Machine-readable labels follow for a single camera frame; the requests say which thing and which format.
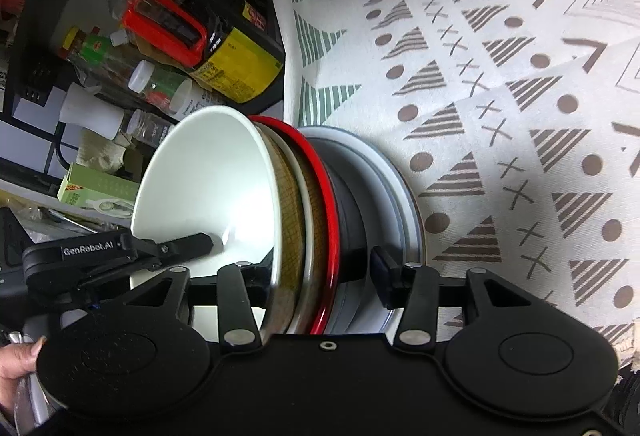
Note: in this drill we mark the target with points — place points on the small clear seasoning jar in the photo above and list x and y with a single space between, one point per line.
147 126

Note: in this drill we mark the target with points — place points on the person's left hand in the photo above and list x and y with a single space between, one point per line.
17 358

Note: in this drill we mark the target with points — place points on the red and black bowl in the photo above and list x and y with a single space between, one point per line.
327 196

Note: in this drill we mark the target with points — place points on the black metal shelf rack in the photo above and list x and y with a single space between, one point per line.
27 65

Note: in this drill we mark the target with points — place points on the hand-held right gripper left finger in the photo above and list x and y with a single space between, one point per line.
257 286

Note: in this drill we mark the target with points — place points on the patterned fringed placemat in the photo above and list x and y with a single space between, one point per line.
500 90

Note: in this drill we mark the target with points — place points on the cream paper towel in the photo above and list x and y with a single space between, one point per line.
102 150

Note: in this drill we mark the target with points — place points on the large deep white plate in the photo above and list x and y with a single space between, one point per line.
382 186

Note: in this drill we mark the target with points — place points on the white cap green bottle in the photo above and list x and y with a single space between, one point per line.
160 88

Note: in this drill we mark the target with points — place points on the green label sauce bottle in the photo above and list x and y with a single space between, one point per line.
100 53

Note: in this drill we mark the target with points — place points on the cream ceramic bowl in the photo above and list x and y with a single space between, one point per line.
205 176
305 196

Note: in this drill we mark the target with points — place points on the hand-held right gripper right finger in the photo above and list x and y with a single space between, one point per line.
382 276

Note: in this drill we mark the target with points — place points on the large soy sauce bottle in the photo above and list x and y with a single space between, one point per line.
235 65

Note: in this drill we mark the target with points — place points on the white top oil sprayer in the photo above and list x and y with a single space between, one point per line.
92 113

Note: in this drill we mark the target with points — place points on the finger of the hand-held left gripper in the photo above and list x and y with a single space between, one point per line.
190 245

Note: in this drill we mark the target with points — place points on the green paper carton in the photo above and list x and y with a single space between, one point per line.
100 191

